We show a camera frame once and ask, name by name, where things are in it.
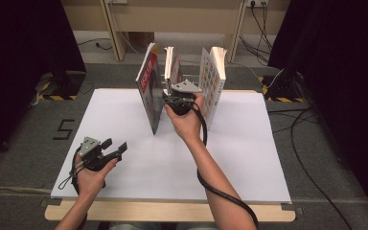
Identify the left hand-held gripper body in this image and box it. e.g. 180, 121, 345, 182
76, 136, 120, 173

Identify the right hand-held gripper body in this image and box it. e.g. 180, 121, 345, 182
164, 80, 203, 117

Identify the black and red magazine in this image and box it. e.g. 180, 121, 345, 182
135, 42, 166, 136

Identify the purple magazine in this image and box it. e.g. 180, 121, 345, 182
163, 46, 184, 97

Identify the white book with picture grid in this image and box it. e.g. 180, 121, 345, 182
198, 46, 228, 130

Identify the person's left hand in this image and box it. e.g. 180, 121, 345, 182
75, 154, 120, 199

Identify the person's right hand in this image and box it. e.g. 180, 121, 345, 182
165, 94, 205, 146

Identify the white table sheet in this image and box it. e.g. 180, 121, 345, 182
50, 88, 292, 204

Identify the black stand base hazard tape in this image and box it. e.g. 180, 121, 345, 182
258, 70, 306, 104
37, 70, 87, 102

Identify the beige desk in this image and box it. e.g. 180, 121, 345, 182
60, 0, 291, 63

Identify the black curtain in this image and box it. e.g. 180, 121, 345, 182
267, 0, 368, 221
0, 0, 87, 171

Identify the right hand-held gripper cable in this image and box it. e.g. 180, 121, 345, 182
191, 102, 261, 230

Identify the thin white cable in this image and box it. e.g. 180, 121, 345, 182
108, 3, 285, 90

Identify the black cable with plug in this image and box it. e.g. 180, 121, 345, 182
77, 37, 113, 52

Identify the black floor cable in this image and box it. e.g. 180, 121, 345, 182
288, 108, 354, 230
266, 107, 320, 133

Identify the black power cables bundle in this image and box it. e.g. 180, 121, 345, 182
239, 0, 274, 65

